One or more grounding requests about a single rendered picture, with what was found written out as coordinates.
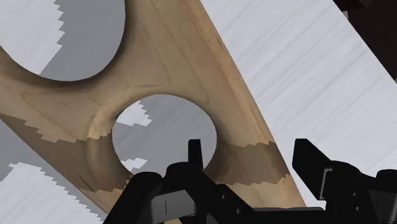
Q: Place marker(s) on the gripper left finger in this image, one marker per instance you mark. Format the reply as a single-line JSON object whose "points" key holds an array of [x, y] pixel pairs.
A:
{"points": [[183, 195]]}

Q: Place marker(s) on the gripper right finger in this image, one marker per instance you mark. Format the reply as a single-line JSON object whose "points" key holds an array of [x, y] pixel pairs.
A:
{"points": [[338, 180]]}

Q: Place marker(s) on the wooden object with round holes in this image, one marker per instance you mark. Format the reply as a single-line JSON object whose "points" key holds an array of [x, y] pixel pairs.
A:
{"points": [[173, 62]]}

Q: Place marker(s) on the dark brown furniture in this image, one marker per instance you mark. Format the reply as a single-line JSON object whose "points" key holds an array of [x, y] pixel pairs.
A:
{"points": [[377, 34]]}

